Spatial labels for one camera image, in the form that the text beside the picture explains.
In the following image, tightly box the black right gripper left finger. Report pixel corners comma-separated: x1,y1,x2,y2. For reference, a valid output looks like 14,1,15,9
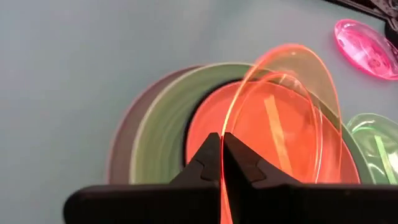
63,132,223,224

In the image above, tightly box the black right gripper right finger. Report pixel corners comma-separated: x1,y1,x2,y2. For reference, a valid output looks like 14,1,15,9
223,132,398,224

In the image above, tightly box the small clear orange plate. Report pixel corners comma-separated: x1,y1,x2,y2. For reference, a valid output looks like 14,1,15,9
220,43,343,224

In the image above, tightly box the large light green plate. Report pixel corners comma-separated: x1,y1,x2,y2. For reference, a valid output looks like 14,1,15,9
129,62,374,185

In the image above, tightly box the large pale pink plate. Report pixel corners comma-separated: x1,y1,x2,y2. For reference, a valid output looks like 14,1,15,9
107,65,203,185

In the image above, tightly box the opaque orange plate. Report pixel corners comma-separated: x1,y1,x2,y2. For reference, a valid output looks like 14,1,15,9
185,81,361,185

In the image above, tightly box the small clear green plate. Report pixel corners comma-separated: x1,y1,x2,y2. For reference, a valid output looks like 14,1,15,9
346,113,398,185

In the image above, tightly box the small clear pink plate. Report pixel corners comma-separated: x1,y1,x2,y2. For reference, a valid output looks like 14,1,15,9
334,18,398,81

